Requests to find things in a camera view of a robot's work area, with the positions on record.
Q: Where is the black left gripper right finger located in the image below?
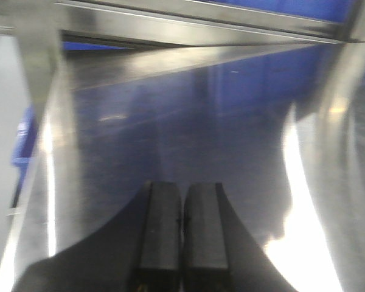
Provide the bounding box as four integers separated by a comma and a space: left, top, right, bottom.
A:
183, 183, 295, 291

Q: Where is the far right blue bin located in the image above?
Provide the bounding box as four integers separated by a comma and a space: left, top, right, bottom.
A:
10, 103, 39, 189

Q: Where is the stainless steel shelf rack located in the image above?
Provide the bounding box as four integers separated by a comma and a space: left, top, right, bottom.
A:
0, 0, 365, 220

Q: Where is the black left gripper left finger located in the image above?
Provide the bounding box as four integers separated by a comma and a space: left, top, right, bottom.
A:
13, 182, 181, 291

